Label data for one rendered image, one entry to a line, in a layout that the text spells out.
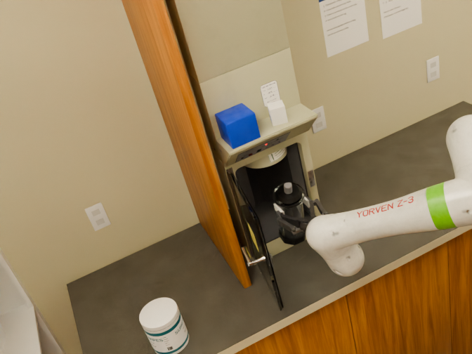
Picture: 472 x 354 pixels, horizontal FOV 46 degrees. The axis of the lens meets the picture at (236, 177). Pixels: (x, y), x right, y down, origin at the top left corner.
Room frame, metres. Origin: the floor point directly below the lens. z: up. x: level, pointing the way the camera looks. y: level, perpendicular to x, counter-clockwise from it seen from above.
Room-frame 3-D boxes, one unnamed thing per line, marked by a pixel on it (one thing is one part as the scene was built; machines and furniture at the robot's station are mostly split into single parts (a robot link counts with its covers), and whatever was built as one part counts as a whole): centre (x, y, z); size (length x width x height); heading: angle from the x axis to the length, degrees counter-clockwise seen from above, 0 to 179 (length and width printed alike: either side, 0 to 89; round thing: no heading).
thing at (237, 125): (1.55, -0.05, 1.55); 0.10 x 0.10 x 0.09; 15
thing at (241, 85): (1.75, -0.09, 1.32); 0.32 x 0.25 x 0.77; 105
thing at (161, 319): (1.34, 0.37, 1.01); 0.13 x 0.13 x 0.15
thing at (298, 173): (1.75, -0.09, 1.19); 0.26 x 0.24 x 0.35; 105
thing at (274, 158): (1.73, -0.12, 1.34); 0.18 x 0.18 x 0.05
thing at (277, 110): (1.59, -0.19, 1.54); 0.05 x 0.05 x 0.06; 88
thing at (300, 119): (1.58, -0.14, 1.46); 0.32 x 0.12 x 0.10; 105
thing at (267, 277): (1.42, 0.00, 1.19); 0.30 x 0.01 x 0.40; 7
